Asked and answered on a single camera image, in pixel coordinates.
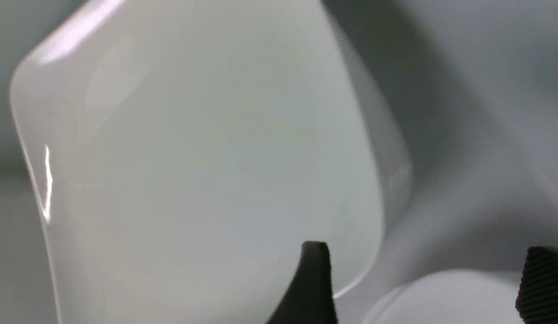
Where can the stacked small white bowls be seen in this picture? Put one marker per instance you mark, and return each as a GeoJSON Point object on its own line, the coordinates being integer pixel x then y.
{"type": "Point", "coordinates": [455, 296]}

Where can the large white square plate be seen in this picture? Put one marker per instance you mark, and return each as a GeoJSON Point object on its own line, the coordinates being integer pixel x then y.
{"type": "Point", "coordinates": [181, 151]}

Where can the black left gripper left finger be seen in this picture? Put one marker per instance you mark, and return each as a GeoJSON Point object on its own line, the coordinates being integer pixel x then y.
{"type": "Point", "coordinates": [309, 298]}

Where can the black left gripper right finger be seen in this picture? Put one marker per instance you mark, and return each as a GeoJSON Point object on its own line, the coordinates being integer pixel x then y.
{"type": "Point", "coordinates": [537, 300]}

